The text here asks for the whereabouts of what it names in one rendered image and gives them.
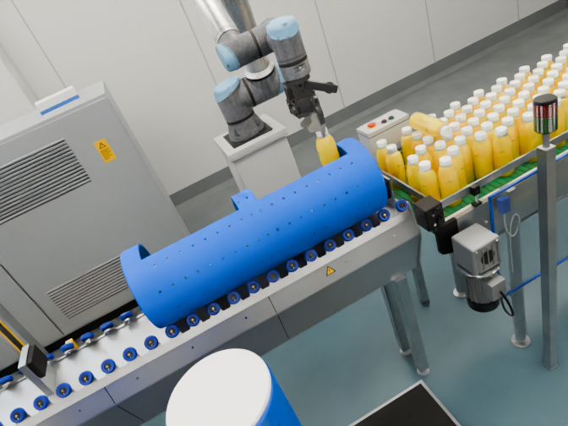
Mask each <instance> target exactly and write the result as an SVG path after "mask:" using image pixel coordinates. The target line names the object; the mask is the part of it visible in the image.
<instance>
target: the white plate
mask: <svg viewBox="0 0 568 426"><path fill-rule="evenodd" d="M270 390H271V378H270V372H269V370H268V368H267V366H266V364H265V362H264V361H263V360H262V359H261V358H260V357H259V356H258V355H256V354H255V353H253V352H250V351H248V350H244V349H227V350H224V351H220V352H216V353H213V354H211V355H210V356H208V357H206V358H204V359H202V360H201V361H199V362H198V363H196V364H195V365H194V366H193V367H192V368H191V369H190V370H189V371H188V372H187V373H186V374H185V375H184V376H183V377H182V378H181V379H180V381H179V382H178V383H177V386H176V387H175V389H174V391H173V393H172V395H171V397H170V400H169V402H168V405H167V415H166V423H167V426H255V424H256V423H257V422H258V421H259V419H260V418H261V416H262V414H263V413H264V411H265V409H266V406H267V404H268V401H269V399H270Z"/></svg>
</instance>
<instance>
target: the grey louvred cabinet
mask: <svg viewBox="0 0 568 426"><path fill-rule="evenodd" d="M77 94H78V95H79V97H80V100H78V101H75V102H73V103H71V104H69V105H67V106H65V107H63V108H61V109H58V110H56V111H55V112H52V113H50V114H48V115H46V116H45V117H43V116H42V115H41V114H40V112H39V110H38V109H37V110H34V111H33V112H30V113H28V114H25V115H24V116H22V117H18V118H16V119H14V120H13V121H10V122H8V123H5V124H3V125H1V126H0V304H1V305H2V306H3V307H4V308H5V309H6V310H7V311H8V312H9V313H10V314H11V315H12V316H13V317H14V318H15V319H16V320H17V321H18V322H19V323H20V324H21V325H22V326H23V327H24V328H25V329H26V330H27V331H28V332H29V333H30V334H31V335H32V336H33V337H34V338H35V339H36V340H37V341H38V342H39V343H40V344H41V345H42V346H43V347H44V348H45V349H46V351H47V352H48V353H52V352H54V351H56V350H57V349H59V348H60V347H61V346H62V345H64V344H65V342H66V341H68V340H70V339H73V340H74V341H75V340H76V339H78V338H80V337H81V336H82V335H83V334H85V333H88V332H91V331H93V330H95V329H97V328H98V327H100V326H101V325H103V324H104V323H106V322H109V321H111V320H114V319H116V318H117V317H119V316H120V315H121V314H123V313H125V312H128V311H130V310H132V309H134V308H136V307H138V306H139V305H138V304H137V302H136V300H135V298H134V296H133V294H132V293H131V291H130V289H129V287H128V283H127V282H126V279H125V277H124V274H123V270H122V266H121V262H120V255H121V253H122V252H123V251H125V250H127V249H130V248H132V247H133V246H135V245H137V244H139V243H140V244H142V245H143V246H144V247H145V248H146V249H147V250H148V251H149V253H150V254H154V253H156V252H158V251H160V250H162V249H164V248H166V247H168V246H169V245H171V244H173V243H175V242H177V241H179V240H181V239H183V238H185V237H187V236H189V235H191V234H190V232H189V230H188V228H187V227H186V225H185V223H184V222H183V219H182V217H181V216H180V215H179V213H178V211H177V209H176V207H175V205H174V204H173V202H172V200H171V199H170V197H169V195H168V193H167V191H166V190H165V188H164V186H163V185H162V183H161V180H160V179H159V178H158V176H157V174H156V172H155V170H154V168H153V167H152V165H151V164H150V162H149V160H148V158H147V156H146V155H145V153H144V151H143V150H142V148H141V146H140V144H139V142H138V140H137V139H136V138H135V136H134V133H133V132H132V130H131V128H130V127H129V125H128V123H127V121H126V120H125V118H124V116H123V114H122V113H121V111H120V109H119V108H118V106H117V103H116V102H115V101H114V99H113V97H112V95H111V93H110V91H109V90H108V88H107V86H106V85H105V83H104V81H103V80H102V81H100V82H98V83H95V84H93V85H91V86H88V87H86V88H84V89H82V90H79V91H77ZM19 359H20V356H19V355H18V354H17V353H16V352H15V351H14V350H13V349H12V348H11V347H10V346H9V345H8V344H7V343H6V342H5V341H4V340H2V339H1V338H0V379H1V378H2V377H4V376H7V375H11V374H13V373H15V372H17V371H19V370H18V366H19Z"/></svg>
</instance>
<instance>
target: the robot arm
mask: <svg viewBox="0 0 568 426"><path fill-rule="evenodd" d="M191 2H192V3H193V5H194V7H195V8H196V10H197V12H198V13H199V16H200V17H201V18H202V20H203V22H204V23H205V26H206V27H207V29H208V31H209V32H210V34H211V36H212V37H213V39H214V41H215V42H216V44H217V46H216V53H217V56H218V57H219V59H220V61H221V63H222V64H223V66H224V68H225V69H226V70H227V71H228V72H232V71H234V70H239V69H240V68H241V67H243V66H246V68H245V69H244V75H245V77H243V78H241V79H240V78H239V77H238V76H232V77H230V78H228V79H225V80H223V81H222V82H221V83H220V84H218V85H217V86H216V87H215V89H214V90H213V95H214V97H215V99H216V102H217V104H218V106H219V108H220V110H221V113H222V115H223V117H224V118H225V120H226V122H227V125H228V134H229V138H230V140H231V141H233V142H240V141H244V140H246V139H250V138H252V137H254V136H255V135H256V134H258V133H259V132H260V131H261V130H262V129H263V128H264V126H265V125H264V123H263V121H262V120H261V118H260V117H259V116H258V115H257V114H256V113H255V112H254V109H253V107H256V106H258V105H259V104H261V103H264V102H266V101H268V100H270V99H272V98H274V97H276V96H279V95H280V94H281V93H283V92H284V91H285V94H286V97H287V99H286V101H287V105H288V108H289V111H290V113H291V114H292V115H294V116H295V117H297V118H298V119H300V118H302V117H304V120H303V121H302V122H301V123H300V126H301V127H302V128H306V127H308V131H309V132H310V133H313V132H318V131H320V132H321V134H322V137H323V138H324V137H325V117H324V113H323V111H322V108H321V106H320V101H319V99H318V96H317V95H316V94H315V90H319V91H324V92H325V93H327V94H331V93H336V92H337V90H338V85H334V84H333V83H332V82H326V83H325V82H319V81H313V80H308V79H309V78H310V75H309V73H310V72H311V67H310V64H309V60H308V56H307V53H306V51H305V47H304V44H303V40H302V37H301V34H300V31H299V25H298V22H297V21H296V19H295V17H293V16H291V15H289V16H288V15H286V16H282V17H279V18H268V19H266V20H264V21H263V22H262V23H261V24H260V25H258V26H257V24H256V22H255V19H254V15H253V12H252V9H251V7H250V4H249V0H221V3H220V1H219V0H191ZM273 52H274V53H275V55H276V60H277V62H278V64H277V63H273V62H272V61H271V60H270V59H268V57H267V55H269V54H271V53H273ZM278 65H279V66H278ZM288 103H289V104H288Z"/></svg>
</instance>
